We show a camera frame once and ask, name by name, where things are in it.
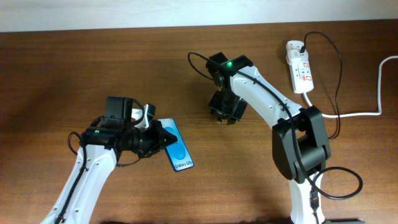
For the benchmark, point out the blue Galaxy smartphone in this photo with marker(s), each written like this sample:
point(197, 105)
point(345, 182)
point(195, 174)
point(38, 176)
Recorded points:
point(178, 154)

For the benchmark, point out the white power strip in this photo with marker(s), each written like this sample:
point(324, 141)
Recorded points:
point(300, 72)

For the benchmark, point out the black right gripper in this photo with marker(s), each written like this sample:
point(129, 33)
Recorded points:
point(231, 116)

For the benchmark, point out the white charger plug adapter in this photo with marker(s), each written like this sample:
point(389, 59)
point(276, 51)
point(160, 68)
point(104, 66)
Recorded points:
point(296, 56)

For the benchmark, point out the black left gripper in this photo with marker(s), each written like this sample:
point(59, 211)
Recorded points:
point(158, 133)

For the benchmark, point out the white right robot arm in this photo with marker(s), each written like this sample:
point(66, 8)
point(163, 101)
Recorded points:
point(300, 146)

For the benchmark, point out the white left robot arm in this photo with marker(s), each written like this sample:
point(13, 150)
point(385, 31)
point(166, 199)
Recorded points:
point(120, 129)

